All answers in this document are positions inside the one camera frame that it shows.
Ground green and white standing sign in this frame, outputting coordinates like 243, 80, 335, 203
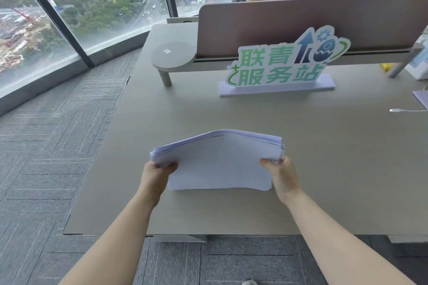
218, 26, 352, 98

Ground person's right forearm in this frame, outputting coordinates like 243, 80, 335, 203
277, 190, 417, 285

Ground person's left hand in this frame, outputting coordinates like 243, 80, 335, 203
138, 160, 179, 208

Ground person's left forearm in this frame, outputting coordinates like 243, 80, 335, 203
58, 189, 160, 285

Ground purple notebook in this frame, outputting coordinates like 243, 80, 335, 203
412, 90, 428, 110

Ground grey desk shelf riser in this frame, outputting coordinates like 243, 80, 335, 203
151, 41, 425, 88

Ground glass window wall dark frame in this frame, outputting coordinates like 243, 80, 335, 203
0, 0, 394, 118

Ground white box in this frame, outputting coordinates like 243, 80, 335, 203
404, 35, 428, 81

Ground person's right hand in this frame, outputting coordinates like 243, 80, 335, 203
259, 155, 303, 207

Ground pile of white paper sheets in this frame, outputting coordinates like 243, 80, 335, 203
149, 129, 286, 192

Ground brown desk divider panel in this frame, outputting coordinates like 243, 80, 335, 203
196, 0, 428, 58

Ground grey table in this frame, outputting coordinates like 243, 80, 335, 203
62, 22, 428, 244

